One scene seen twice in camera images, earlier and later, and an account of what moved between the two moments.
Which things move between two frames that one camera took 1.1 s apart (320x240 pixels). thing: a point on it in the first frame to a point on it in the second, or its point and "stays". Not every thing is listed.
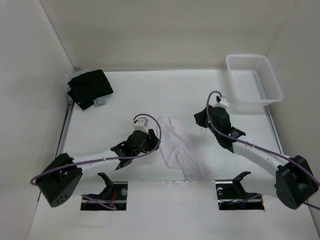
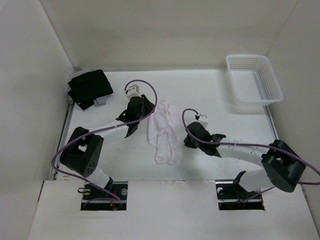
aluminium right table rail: [274, 129] stays
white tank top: [179, 153] to [162, 131]
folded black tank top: [87, 87] stays
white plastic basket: [252, 81] stays
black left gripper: [152, 140] to [149, 106]
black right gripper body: [215, 130] to [189, 143]
